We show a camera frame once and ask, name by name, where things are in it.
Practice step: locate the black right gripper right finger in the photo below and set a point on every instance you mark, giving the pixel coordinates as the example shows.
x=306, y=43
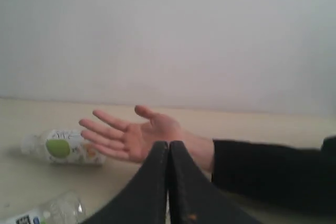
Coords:
x=193, y=198

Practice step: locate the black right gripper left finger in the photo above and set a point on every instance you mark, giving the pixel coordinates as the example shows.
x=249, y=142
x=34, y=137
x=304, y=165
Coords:
x=143, y=199

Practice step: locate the white Suntory jasmine tea bottle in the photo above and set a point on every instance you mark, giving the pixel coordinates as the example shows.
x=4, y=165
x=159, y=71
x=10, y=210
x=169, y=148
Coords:
x=66, y=208

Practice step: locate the green apple label bottle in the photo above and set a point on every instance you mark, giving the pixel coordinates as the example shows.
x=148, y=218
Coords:
x=61, y=147

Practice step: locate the forearm in black sleeve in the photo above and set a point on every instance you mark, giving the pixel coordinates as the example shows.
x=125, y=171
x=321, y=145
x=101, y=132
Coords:
x=301, y=179

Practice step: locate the open bare human hand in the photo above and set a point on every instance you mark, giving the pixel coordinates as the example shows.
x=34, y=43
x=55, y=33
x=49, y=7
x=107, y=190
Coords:
x=129, y=141

